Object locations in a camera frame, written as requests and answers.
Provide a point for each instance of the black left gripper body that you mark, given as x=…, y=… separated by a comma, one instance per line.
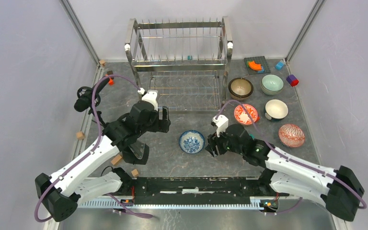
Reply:
x=155, y=124

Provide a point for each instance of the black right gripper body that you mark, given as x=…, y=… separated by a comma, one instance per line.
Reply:
x=222, y=143

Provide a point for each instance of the blue white porcelain bowl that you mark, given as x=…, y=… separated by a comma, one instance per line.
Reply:
x=191, y=141

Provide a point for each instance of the red white patterned bowl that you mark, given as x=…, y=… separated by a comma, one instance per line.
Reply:
x=242, y=117

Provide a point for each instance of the brown patterned bowl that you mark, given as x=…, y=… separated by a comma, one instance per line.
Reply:
x=241, y=89

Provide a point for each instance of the black white patterned bowl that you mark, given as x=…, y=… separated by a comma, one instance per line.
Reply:
x=231, y=95

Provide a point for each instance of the steel two-tier dish rack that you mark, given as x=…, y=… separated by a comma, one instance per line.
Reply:
x=160, y=48

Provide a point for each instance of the blue zigzag patterned bowl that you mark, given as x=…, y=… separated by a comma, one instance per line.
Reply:
x=291, y=135

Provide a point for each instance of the pale green ceramic bowl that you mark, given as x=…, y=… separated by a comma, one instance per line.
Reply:
x=270, y=92

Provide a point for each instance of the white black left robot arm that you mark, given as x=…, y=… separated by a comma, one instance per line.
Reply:
x=63, y=191

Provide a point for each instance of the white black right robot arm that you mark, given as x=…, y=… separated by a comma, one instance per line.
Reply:
x=338, y=190

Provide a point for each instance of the wooden block under arm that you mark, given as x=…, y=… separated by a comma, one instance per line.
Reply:
x=116, y=160

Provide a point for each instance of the black clear-top container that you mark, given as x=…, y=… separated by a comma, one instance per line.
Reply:
x=137, y=153

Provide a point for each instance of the wooden cube near base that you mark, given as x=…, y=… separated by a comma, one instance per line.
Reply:
x=135, y=173

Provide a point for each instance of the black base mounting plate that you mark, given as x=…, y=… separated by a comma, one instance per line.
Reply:
x=194, y=190

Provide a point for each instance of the black microphone on tripod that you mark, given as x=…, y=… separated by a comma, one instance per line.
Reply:
x=84, y=97

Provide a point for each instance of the orange curved block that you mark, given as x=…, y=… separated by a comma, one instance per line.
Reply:
x=255, y=66

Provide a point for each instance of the grey building baseplate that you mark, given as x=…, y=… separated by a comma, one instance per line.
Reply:
x=258, y=60

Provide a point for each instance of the purple red block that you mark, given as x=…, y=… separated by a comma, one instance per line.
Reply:
x=292, y=80

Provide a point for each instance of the light blue block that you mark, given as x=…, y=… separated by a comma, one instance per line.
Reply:
x=280, y=64

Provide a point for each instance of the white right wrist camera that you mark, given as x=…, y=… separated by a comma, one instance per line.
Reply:
x=221, y=122

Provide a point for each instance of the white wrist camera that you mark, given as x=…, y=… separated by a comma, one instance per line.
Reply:
x=221, y=122
x=149, y=96

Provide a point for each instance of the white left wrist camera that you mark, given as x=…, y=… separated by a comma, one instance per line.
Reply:
x=149, y=96

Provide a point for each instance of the wooden cube left rail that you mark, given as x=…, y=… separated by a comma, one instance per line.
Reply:
x=80, y=135

